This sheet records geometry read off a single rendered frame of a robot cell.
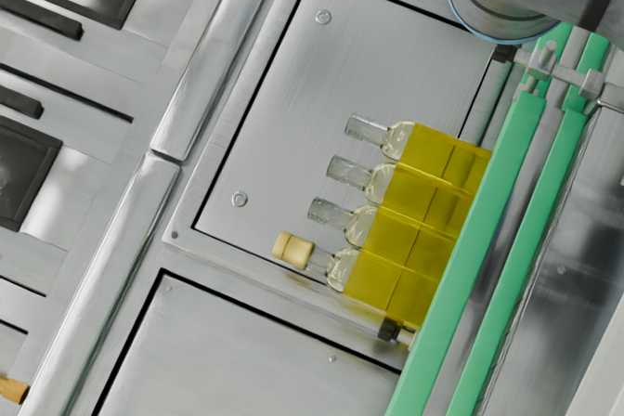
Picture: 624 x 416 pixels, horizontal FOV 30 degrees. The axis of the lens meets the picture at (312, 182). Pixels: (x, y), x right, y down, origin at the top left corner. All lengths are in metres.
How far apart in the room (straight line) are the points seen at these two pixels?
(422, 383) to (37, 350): 0.56
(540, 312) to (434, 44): 0.51
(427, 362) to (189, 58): 0.60
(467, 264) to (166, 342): 0.47
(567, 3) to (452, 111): 0.71
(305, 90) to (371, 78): 0.09
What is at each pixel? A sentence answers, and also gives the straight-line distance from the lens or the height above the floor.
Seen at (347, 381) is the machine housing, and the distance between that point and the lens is 1.54.
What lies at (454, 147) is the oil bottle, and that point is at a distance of 1.41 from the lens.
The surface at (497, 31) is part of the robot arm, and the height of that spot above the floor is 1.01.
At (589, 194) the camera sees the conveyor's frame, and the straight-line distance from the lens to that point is 1.29.
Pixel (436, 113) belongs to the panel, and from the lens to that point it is 1.58.
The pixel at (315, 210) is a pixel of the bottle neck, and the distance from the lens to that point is 1.40.
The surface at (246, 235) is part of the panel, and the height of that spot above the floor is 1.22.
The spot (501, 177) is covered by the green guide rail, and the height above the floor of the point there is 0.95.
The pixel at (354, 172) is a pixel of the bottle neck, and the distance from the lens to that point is 1.41.
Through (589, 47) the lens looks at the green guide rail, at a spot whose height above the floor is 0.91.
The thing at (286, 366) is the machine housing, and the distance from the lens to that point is 1.54.
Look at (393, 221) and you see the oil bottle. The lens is 1.38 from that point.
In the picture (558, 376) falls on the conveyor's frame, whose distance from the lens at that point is 1.25.
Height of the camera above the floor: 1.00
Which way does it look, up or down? 6 degrees up
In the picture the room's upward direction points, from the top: 67 degrees counter-clockwise
